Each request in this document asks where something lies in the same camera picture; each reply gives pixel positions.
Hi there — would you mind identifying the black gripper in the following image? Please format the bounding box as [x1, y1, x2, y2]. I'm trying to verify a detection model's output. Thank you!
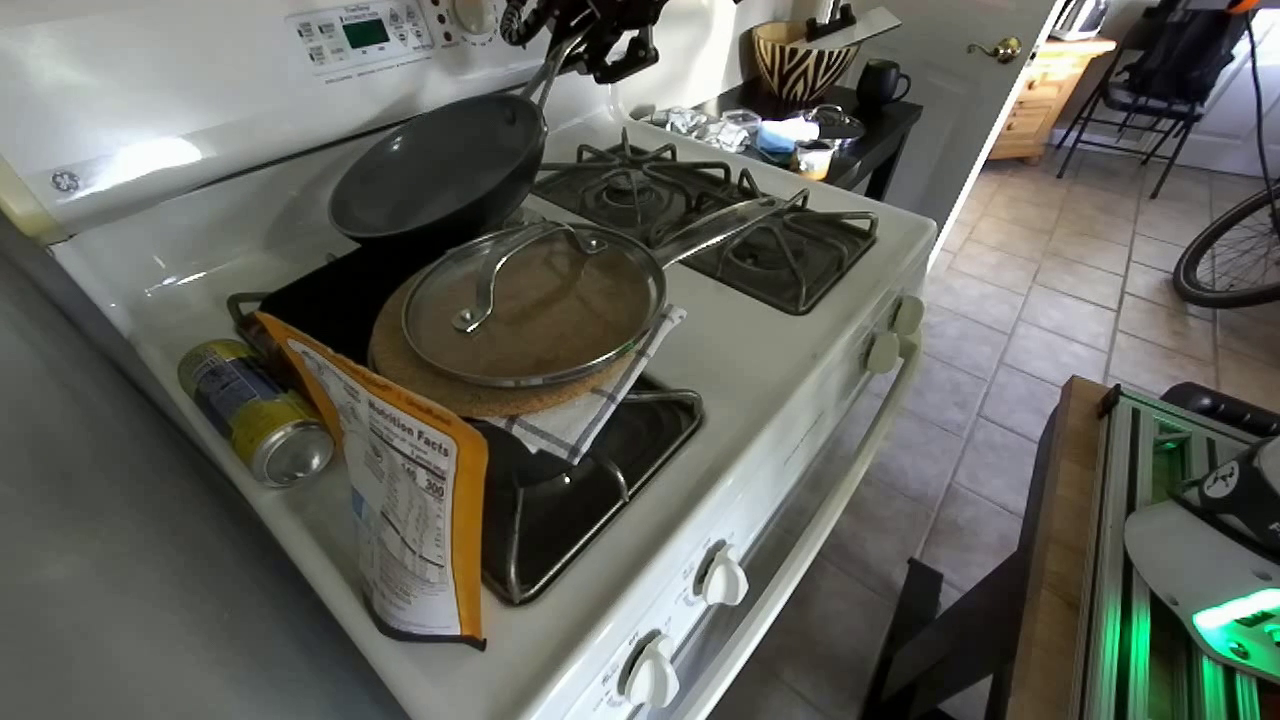
[502, 0, 674, 86]

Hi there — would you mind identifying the black frying pan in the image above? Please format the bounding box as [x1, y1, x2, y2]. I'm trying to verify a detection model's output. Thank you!
[329, 32, 591, 249]

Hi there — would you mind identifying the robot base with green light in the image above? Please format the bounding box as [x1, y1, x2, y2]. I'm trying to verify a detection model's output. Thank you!
[1121, 435, 1280, 689]

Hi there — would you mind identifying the white gas stove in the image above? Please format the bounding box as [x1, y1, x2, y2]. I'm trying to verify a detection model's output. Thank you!
[0, 0, 943, 720]

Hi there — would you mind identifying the white stove knob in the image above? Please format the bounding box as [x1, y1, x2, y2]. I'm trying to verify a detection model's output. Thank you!
[618, 633, 684, 712]
[687, 541, 753, 613]
[859, 328, 909, 380]
[887, 291, 929, 340]

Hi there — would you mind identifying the white timer dial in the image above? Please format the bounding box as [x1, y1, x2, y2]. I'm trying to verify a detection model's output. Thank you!
[448, 0, 504, 41]

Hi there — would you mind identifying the foil and glass clutter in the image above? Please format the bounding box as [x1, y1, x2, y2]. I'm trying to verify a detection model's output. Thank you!
[638, 101, 872, 184]

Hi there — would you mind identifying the zebra pattern bowl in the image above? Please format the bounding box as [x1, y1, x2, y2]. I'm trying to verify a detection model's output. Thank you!
[744, 17, 864, 103]

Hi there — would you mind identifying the white paper sheet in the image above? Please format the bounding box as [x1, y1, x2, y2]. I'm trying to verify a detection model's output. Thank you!
[813, 2, 906, 54]

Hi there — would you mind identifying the black burner grate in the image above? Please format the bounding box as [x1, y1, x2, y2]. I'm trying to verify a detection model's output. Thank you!
[530, 130, 883, 320]
[223, 233, 710, 613]

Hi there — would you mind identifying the black mug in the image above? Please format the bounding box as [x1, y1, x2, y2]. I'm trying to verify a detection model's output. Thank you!
[852, 54, 922, 119]

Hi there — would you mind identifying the round wooden board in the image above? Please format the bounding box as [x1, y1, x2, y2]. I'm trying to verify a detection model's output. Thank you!
[364, 295, 643, 419]

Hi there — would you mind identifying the white door with brass knob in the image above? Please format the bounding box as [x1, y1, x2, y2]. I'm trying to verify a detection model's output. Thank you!
[852, 0, 1072, 233]

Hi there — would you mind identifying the yellow and blue can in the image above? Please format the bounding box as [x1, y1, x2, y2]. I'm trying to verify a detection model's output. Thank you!
[175, 335, 338, 487]

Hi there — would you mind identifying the wooden dresser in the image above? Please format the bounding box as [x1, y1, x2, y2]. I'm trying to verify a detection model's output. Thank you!
[991, 36, 1121, 166]

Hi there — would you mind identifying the black metal chair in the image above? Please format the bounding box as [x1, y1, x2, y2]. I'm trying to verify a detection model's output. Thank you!
[1054, 0, 1256, 205]

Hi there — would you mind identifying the bicycle wheel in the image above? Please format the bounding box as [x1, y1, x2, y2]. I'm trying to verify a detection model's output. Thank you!
[1169, 179, 1280, 311]

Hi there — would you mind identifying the wooden plank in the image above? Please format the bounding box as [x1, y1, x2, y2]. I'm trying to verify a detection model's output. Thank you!
[1003, 375, 1121, 720]

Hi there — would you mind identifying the white oven door handle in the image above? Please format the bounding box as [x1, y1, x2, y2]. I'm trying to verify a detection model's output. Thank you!
[665, 348, 922, 689]

